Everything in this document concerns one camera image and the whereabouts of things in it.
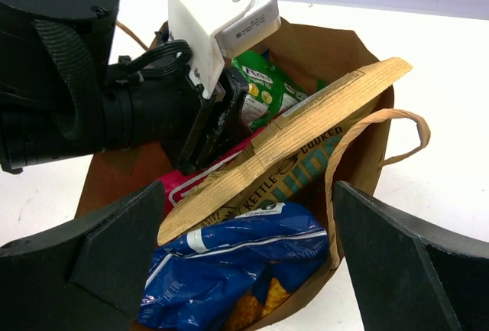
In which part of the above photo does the brown kraft snack bag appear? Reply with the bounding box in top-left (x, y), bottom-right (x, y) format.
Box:
top-left (157, 57), bottom-right (413, 245)

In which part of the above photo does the large blue chip bag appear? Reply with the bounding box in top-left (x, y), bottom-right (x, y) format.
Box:
top-left (138, 203), bottom-right (329, 330)

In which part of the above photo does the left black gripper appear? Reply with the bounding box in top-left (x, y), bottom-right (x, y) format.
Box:
top-left (130, 67), bottom-right (251, 175)

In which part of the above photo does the pink snack bag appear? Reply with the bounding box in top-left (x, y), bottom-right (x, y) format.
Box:
top-left (157, 127), bottom-right (264, 215)

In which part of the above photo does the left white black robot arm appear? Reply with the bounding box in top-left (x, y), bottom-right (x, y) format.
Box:
top-left (1, 0), bottom-right (251, 175)

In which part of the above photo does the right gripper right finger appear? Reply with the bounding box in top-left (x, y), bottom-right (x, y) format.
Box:
top-left (332, 181), bottom-right (488, 330)

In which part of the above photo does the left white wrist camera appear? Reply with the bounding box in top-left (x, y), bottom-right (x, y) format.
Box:
top-left (167, 0), bottom-right (280, 99)

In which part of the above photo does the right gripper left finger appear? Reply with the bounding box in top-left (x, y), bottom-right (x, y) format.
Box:
top-left (1, 181), bottom-right (165, 330)

